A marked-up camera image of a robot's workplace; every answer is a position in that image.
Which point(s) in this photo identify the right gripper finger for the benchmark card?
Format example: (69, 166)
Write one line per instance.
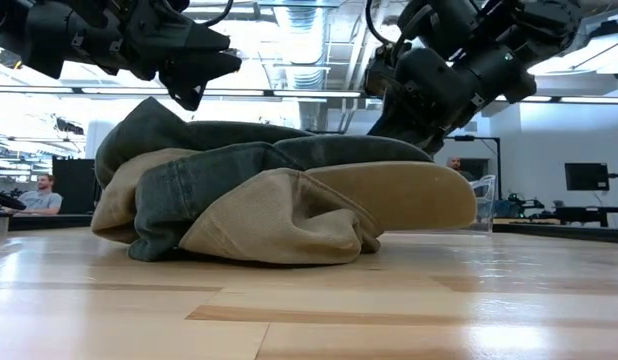
(391, 125)
(421, 142)

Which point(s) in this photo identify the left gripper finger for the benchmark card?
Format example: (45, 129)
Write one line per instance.
(204, 40)
(194, 75)

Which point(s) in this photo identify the dark green denim cap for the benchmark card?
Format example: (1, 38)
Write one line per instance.
(149, 130)
(199, 200)

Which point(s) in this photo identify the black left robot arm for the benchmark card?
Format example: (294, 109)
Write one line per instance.
(9, 25)

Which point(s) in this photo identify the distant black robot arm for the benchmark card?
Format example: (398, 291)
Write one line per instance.
(524, 205)

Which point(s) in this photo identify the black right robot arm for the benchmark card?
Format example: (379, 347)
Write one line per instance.
(539, 25)

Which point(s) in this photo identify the person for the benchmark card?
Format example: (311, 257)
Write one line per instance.
(39, 200)
(456, 165)

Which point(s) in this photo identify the ceiling light strip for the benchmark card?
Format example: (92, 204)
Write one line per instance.
(589, 99)
(114, 91)

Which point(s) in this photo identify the clear plastic bin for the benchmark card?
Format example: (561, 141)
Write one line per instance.
(485, 205)

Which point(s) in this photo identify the black ceiling spot lamp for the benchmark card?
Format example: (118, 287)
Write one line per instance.
(9, 60)

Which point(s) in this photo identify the black partition panel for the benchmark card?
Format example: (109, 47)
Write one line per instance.
(74, 185)

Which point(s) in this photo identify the black computer monitor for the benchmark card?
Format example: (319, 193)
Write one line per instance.
(586, 176)

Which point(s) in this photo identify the black rectangular gantry frame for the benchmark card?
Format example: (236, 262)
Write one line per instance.
(498, 170)

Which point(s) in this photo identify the silver air duct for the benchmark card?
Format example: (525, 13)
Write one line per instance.
(304, 50)

